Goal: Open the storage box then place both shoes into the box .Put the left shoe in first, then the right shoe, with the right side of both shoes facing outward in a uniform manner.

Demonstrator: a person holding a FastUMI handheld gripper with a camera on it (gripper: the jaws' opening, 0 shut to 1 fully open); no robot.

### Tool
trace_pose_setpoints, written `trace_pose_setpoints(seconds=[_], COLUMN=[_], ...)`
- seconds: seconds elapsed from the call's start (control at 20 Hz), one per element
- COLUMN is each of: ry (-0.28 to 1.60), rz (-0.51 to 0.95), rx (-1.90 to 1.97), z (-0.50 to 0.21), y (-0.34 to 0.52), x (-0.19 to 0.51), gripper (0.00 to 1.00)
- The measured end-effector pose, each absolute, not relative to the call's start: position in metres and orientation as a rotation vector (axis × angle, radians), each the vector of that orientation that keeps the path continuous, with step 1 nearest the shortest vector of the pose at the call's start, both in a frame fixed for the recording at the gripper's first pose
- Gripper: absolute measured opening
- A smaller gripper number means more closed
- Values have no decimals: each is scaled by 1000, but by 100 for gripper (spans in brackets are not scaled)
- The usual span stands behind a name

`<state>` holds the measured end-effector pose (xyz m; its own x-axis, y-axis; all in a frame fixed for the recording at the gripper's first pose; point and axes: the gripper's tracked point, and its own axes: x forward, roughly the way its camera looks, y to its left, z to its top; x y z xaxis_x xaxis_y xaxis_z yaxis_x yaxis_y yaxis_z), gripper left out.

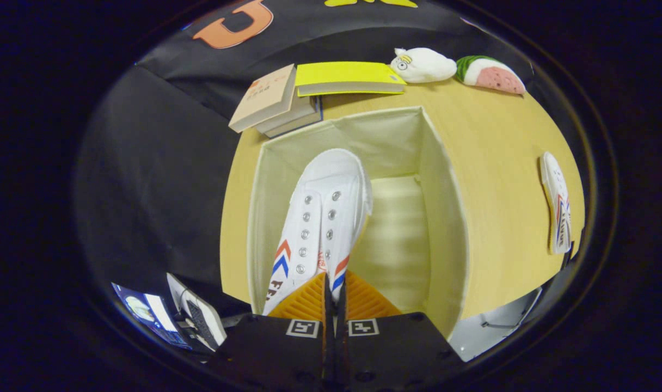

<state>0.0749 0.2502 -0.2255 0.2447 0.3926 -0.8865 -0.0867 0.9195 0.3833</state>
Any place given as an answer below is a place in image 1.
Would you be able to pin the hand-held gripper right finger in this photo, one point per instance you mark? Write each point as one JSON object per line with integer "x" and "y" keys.
{"x": 396, "y": 348}

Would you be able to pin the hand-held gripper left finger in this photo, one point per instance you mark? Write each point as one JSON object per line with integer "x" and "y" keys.
{"x": 276, "y": 348}

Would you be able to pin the cream fabric storage box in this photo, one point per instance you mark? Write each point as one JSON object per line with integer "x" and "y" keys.
{"x": 396, "y": 234}

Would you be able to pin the white canvas shoe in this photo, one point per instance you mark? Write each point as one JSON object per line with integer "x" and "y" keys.
{"x": 331, "y": 179}
{"x": 554, "y": 190}

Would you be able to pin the open silver laptop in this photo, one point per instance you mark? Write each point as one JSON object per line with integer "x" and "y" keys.
{"x": 146, "y": 310}

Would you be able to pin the black backdrop cloth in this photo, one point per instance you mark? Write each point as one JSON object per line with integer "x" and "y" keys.
{"x": 157, "y": 163}

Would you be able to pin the tan cover book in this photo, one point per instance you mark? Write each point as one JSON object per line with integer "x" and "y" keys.
{"x": 263, "y": 95}

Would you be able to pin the yellow cover book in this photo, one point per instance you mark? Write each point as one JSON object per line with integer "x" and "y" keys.
{"x": 342, "y": 73}

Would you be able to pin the white plush toy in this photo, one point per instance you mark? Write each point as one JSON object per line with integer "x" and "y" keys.
{"x": 426, "y": 65}

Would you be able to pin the watermelon slice plush toy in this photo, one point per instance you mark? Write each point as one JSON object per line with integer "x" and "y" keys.
{"x": 494, "y": 76}

